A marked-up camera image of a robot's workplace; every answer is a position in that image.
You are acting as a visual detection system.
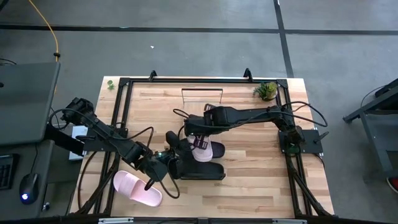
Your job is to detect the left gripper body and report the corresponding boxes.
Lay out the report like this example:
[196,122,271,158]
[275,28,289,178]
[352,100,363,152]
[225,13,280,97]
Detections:
[136,130,187,191]

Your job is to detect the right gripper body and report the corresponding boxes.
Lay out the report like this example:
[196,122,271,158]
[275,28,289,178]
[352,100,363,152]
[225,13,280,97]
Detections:
[183,104,220,138]

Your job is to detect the black slide sandal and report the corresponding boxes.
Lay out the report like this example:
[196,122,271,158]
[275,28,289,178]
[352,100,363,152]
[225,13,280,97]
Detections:
[177,157,226,180]
[178,138,226,159]

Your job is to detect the potted green plant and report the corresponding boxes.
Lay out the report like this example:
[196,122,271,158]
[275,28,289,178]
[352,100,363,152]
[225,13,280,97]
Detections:
[252,81,279,102]

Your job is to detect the white box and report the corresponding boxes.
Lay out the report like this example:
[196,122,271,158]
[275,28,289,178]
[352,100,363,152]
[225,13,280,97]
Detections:
[68,124,90,161]

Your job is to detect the black computer mouse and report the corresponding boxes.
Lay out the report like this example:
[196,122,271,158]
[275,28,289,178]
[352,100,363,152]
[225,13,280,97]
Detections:
[18,172,40,205]

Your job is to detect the black keyboard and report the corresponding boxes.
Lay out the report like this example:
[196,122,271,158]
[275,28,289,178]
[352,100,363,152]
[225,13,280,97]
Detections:
[0,154,18,190]

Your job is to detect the grey side desk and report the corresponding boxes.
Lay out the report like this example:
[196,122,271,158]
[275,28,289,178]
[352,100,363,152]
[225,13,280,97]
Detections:
[0,61,81,218]

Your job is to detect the grey metal stand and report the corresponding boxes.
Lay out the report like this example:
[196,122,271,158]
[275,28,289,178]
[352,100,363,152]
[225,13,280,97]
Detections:
[341,77,398,183]

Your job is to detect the person's foot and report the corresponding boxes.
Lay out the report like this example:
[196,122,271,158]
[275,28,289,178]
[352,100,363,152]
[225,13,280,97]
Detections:
[386,176,398,194]

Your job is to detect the wooden shelf with black frame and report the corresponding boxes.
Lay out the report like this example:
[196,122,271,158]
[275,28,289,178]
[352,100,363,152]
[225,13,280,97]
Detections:
[177,88,228,180]

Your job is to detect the black aluminium table frame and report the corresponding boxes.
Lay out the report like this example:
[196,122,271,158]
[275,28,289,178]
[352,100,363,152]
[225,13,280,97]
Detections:
[70,76,333,218]

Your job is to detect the silver metal bracket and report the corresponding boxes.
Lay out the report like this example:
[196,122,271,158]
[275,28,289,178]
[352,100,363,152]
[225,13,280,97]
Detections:
[98,217,134,224]
[272,218,308,224]

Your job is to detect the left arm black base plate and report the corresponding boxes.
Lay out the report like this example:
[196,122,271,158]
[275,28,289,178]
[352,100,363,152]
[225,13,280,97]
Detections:
[82,127,128,153]

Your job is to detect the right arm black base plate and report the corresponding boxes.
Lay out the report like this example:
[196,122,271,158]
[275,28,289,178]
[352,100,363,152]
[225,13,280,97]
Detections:
[278,129,324,155]

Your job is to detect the yellow cable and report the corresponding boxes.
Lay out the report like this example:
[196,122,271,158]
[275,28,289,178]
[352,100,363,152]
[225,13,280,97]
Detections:
[27,0,60,62]

